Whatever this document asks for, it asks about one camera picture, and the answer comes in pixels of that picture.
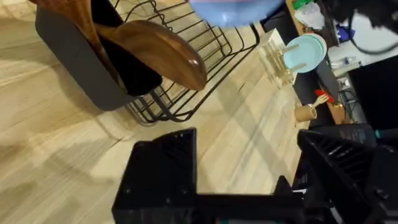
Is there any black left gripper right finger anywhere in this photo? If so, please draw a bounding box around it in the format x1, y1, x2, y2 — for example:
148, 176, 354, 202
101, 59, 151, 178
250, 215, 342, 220
297, 129, 398, 224

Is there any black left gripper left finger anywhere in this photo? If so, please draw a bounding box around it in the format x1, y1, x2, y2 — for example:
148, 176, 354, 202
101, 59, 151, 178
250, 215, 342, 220
111, 127, 198, 224

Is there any pale teal plate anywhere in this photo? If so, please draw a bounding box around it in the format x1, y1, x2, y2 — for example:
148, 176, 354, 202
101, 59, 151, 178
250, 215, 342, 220
282, 33, 325, 74

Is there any white plate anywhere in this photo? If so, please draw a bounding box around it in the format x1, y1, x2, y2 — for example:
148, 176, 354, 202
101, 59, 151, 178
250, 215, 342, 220
310, 32, 328, 60

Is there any small wooden peg rack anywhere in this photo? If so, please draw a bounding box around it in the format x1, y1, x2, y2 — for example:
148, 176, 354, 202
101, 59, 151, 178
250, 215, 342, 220
257, 28, 300, 90

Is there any blue plate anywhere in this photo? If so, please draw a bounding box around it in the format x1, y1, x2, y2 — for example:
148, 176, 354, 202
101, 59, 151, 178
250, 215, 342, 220
188, 0, 285, 29

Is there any small pale wooden spoon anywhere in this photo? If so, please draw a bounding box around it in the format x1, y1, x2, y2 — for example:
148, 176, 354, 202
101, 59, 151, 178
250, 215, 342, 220
310, 93, 330, 109

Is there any red utensil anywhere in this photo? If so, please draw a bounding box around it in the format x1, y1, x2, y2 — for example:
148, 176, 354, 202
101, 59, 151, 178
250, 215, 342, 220
313, 89, 335, 104

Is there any wooden spoon with wide bowl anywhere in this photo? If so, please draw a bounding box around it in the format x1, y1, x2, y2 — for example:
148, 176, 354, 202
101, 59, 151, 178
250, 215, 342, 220
95, 20, 208, 91

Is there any dark grey cutlery holder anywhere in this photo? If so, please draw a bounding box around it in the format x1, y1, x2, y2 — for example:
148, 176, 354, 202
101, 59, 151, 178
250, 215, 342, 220
34, 0, 164, 112

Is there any white plastic bag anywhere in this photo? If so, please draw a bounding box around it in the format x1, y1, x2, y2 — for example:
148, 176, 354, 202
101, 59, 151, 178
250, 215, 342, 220
294, 2, 326, 30

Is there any green object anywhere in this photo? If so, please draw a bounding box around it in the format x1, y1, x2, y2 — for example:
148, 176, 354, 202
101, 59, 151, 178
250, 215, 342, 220
292, 0, 315, 10

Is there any black cable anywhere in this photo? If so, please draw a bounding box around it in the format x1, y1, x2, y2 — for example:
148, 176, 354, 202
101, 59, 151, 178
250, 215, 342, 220
347, 14, 398, 56

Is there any black wire dish rack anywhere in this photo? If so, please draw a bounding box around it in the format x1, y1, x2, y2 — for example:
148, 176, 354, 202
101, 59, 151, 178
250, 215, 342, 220
108, 0, 261, 124

